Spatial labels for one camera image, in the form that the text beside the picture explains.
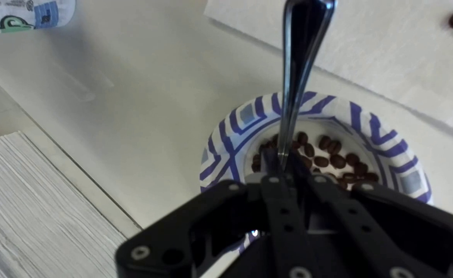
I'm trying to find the coffee bean pile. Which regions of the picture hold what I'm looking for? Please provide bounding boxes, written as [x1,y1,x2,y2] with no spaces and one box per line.
[250,130,380,191]

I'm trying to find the white tissue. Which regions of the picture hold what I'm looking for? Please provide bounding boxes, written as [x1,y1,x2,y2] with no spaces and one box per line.
[202,0,453,141]

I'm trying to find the blue patterned paper bowl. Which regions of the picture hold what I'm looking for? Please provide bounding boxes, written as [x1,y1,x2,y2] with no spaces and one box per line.
[199,92,434,260]

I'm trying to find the coffee print paper cup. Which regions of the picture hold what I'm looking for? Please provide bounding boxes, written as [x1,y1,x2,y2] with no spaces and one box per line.
[0,0,77,38]

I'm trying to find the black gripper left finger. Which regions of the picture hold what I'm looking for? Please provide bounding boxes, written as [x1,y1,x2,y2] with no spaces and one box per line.
[114,150,315,278]

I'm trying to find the metal spoon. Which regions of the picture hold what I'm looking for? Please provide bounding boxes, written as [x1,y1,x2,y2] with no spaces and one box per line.
[276,0,338,172]

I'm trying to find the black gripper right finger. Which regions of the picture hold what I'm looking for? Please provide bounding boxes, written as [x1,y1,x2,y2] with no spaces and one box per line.
[286,150,453,278]

